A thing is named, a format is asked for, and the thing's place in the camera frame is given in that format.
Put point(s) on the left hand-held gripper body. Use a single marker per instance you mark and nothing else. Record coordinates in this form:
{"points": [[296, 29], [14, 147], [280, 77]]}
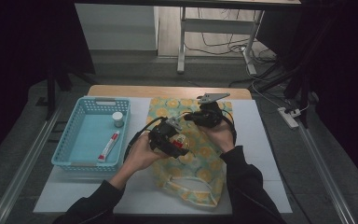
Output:
{"points": [[160, 137]]}

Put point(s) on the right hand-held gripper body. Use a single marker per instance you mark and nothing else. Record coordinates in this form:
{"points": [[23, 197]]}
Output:
{"points": [[211, 115]]}

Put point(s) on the small white-capped bottle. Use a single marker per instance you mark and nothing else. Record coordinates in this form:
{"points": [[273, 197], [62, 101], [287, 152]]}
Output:
{"points": [[117, 118]]}

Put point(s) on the white and red ointment tube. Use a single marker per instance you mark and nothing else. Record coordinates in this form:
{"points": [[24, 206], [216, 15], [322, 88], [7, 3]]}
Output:
{"points": [[108, 146]]}

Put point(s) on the light blue plastic basket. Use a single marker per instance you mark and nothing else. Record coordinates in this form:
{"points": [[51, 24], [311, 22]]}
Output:
{"points": [[85, 149]]}

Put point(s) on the person's right hand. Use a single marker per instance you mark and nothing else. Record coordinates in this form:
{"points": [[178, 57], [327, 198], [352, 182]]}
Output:
{"points": [[219, 135]]}

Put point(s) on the person's left hand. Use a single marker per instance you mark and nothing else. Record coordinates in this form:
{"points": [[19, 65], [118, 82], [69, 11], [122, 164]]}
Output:
{"points": [[143, 154]]}

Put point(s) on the white table mat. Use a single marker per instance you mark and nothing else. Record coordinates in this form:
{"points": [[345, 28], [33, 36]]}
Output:
{"points": [[254, 149]]}

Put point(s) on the white power strip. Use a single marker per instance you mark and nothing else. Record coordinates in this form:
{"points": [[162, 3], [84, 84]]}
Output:
{"points": [[288, 118]]}

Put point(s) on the white-legged desk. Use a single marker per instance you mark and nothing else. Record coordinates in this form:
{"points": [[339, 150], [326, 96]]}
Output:
{"points": [[217, 26]]}

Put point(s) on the pale grey cabinet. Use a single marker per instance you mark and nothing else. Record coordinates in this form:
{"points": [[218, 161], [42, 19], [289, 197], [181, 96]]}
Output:
{"points": [[115, 28]]}

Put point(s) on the black curtain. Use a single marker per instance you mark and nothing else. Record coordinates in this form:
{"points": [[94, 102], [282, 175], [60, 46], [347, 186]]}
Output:
{"points": [[18, 46], [348, 62]]}

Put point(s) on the aluminium rail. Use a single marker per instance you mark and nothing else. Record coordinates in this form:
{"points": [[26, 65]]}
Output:
{"points": [[326, 174], [24, 165]]}

